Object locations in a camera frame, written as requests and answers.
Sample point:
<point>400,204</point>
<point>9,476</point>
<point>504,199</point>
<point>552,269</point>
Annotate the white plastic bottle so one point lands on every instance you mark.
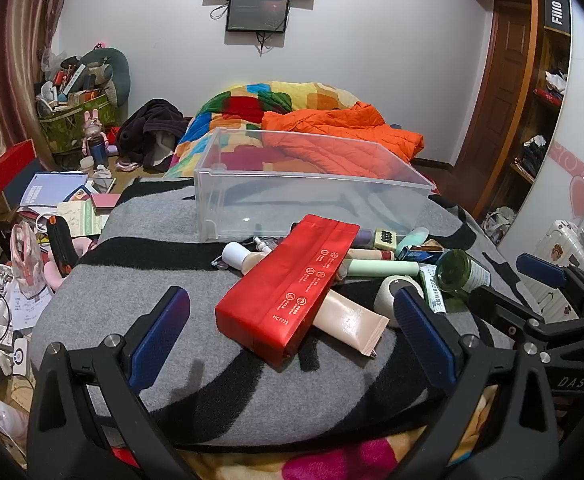
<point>7,420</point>

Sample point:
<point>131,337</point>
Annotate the pink bunny toy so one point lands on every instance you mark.
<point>93,127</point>

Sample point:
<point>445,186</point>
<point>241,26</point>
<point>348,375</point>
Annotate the red pouch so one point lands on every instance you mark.
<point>292,285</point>

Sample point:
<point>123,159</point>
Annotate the small brown and blue box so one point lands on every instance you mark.
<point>412,252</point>

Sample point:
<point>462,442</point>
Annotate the purple bottle with black cap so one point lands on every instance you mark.
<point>362,237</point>

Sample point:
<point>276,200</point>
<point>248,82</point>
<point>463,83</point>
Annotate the white sliding wardrobe door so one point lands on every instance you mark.
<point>567,160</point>

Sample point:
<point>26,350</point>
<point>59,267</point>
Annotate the beige block with black holes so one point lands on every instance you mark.
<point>384,239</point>

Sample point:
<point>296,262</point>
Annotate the blue and white booklet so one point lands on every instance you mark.
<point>52,187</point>

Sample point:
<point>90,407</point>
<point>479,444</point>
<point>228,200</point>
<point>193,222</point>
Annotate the wooden wardrobe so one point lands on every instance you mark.
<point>512,85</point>

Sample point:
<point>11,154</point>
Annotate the small white spray bottle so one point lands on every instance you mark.
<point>262,244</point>

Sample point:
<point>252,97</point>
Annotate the peach tube with white cap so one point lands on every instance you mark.
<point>234,255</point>

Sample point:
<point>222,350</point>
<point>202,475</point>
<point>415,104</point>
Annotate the pink cosmetic stick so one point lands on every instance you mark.
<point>379,255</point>

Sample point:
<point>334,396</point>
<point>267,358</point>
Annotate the green book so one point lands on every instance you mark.
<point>79,220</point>

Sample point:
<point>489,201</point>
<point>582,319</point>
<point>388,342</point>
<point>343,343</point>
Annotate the white tape roll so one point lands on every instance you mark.
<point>387,295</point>

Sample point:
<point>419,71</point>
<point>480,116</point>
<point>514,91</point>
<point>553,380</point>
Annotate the green storage basket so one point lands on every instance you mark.
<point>64,125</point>

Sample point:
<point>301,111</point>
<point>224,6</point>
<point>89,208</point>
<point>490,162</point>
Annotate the red box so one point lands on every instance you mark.
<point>7,167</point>

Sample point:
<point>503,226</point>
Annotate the pink book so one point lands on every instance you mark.
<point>104,201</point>

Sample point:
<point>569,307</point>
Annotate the colourful patchwork quilt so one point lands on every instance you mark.
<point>232,110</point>

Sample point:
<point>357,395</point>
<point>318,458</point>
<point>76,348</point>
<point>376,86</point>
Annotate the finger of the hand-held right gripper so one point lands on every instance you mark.
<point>542,270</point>
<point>507,312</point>

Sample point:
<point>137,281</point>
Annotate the orange duvet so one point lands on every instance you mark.
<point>342,130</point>

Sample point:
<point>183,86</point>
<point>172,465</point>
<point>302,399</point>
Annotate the floral blanket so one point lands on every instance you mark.
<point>322,460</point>

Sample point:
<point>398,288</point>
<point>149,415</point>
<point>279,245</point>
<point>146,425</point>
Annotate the striped curtain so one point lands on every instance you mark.
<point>2,85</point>

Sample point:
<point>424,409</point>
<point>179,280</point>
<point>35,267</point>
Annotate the white power strip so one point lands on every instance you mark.
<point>2,360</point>

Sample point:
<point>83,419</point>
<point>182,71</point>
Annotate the white handbag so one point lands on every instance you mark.
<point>499,222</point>

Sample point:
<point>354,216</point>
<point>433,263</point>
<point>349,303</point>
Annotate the dark clothing pile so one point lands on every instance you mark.
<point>147,127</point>

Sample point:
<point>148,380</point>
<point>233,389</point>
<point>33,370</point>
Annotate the pink transparent bag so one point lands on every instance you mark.
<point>27,257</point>

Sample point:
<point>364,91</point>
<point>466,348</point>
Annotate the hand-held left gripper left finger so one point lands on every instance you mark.
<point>162,332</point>

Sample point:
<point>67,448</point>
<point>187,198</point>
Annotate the beige cosmetic tube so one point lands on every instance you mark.
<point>347,322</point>

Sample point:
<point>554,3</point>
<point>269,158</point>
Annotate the clear plastic bin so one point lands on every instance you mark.
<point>207,200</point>

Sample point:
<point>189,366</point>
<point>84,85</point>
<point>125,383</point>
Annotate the mint green bottle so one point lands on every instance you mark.
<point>414,237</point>

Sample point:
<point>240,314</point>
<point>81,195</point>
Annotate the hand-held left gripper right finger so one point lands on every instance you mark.
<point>424,335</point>

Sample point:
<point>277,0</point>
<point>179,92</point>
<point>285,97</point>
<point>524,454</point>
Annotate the green glass jar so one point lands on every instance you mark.
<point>459,272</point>

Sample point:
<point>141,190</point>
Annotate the pale green tube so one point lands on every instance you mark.
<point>382,267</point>

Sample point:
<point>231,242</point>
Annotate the white cup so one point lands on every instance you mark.
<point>87,164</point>

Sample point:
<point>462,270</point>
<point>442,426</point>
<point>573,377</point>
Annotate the white suitcase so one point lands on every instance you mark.
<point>562,245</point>

